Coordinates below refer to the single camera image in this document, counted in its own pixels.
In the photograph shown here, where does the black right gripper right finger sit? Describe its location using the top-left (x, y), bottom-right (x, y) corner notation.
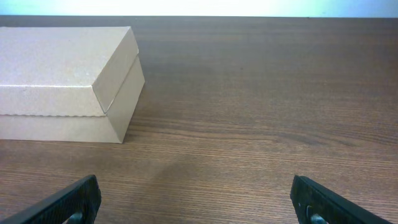
top-left (290, 175), bottom-right (391, 224)

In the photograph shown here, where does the brown cardboard box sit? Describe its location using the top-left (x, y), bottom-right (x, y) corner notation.
top-left (1, 27), bottom-right (145, 143)

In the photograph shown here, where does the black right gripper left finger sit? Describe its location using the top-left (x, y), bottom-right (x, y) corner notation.
top-left (1, 175), bottom-right (101, 224)

